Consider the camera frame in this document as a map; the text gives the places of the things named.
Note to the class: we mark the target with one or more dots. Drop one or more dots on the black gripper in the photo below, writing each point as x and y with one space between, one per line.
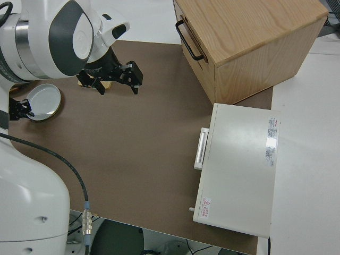
131 74
16 109

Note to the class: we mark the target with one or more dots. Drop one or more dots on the gray round plate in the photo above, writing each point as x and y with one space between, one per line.
43 102

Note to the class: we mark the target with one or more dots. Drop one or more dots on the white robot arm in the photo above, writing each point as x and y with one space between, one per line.
40 40

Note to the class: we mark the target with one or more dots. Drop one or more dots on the wooden mug tree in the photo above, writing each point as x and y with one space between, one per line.
107 84

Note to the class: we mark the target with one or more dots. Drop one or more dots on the wooden drawer cabinet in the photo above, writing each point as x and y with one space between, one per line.
252 45

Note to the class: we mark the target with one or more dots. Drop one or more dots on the cream toaster oven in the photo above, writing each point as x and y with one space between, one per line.
239 172

